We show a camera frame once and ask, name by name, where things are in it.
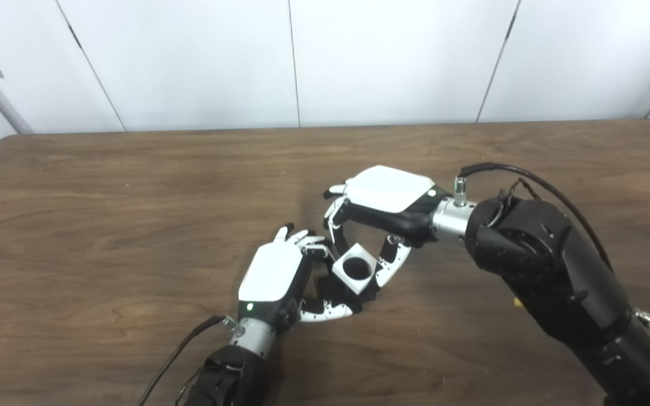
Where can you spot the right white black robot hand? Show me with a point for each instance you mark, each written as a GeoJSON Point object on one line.
{"type": "Point", "coordinates": [387, 189]}

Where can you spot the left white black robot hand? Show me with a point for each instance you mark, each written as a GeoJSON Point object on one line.
{"type": "Point", "coordinates": [271, 276]}

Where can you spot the white square piece with hole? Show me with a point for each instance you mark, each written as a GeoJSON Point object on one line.
{"type": "Point", "coordinates": [353, 285]}

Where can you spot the black peg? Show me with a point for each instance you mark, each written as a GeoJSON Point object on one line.
{"type": "Point", "coordinates": [357, 269]}

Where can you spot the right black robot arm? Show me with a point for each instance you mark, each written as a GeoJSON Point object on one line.
{"type": "Point", "coordinates": [545, 259]}

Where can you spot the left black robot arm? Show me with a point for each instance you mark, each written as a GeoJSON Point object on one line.
{"type": "Point", "coordinates": [229, 378]}

